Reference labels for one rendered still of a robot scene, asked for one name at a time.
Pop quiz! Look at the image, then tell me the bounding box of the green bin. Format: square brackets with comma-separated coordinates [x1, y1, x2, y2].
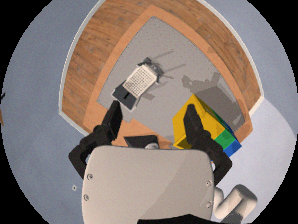
[214, 114, 236, 150]

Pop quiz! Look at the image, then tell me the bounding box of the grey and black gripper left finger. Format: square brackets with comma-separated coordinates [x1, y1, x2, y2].
[68, 100, 123, 180]

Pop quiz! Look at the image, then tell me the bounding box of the blue open-top bin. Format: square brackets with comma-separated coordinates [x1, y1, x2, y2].
[223, 122, 242, 157]

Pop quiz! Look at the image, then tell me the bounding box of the yellow recycle bin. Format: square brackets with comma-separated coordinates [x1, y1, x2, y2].
[172, 94, 225, 149]

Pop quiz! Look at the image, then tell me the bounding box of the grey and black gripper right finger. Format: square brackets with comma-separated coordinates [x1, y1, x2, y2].
[183, 104, 232, 187]

